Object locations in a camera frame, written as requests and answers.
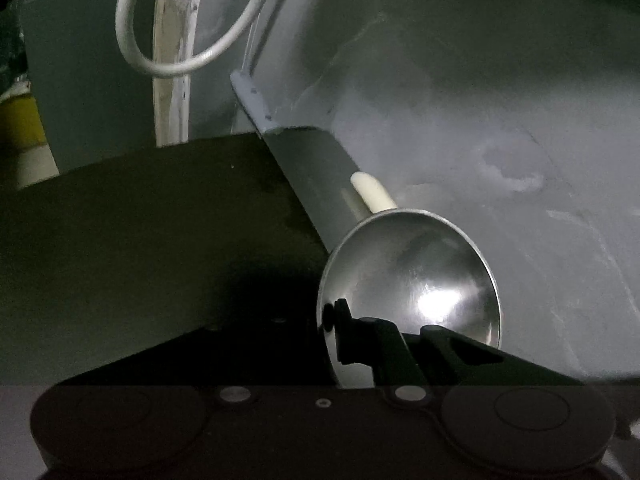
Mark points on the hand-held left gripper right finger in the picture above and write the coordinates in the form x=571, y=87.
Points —
x=370, y=345

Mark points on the grey cleaver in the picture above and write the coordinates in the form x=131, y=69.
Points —
x=310, y=170

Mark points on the yellow box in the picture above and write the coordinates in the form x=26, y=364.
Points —
x=20, y=122

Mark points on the steel bowl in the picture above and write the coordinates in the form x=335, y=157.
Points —
x=425, y=270

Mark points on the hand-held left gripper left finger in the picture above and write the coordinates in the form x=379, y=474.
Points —
x=280, y=355

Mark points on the cream cylindrical object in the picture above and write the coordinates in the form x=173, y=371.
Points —
x=367, y=190

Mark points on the cream door frame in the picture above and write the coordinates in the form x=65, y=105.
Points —
x=172, y=100

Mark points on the grey cabinet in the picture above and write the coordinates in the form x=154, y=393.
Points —
x=85, y=85

